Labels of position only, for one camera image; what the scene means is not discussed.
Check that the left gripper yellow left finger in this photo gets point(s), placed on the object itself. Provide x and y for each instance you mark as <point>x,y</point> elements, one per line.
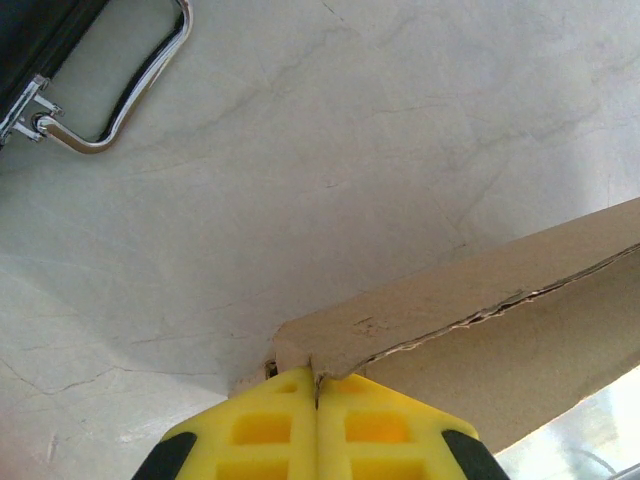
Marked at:
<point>250,440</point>

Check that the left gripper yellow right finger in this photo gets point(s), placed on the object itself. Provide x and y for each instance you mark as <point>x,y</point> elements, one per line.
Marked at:
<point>400,440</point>

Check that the brown cardboard box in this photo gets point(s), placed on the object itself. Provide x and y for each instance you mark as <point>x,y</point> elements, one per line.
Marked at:
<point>500,350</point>

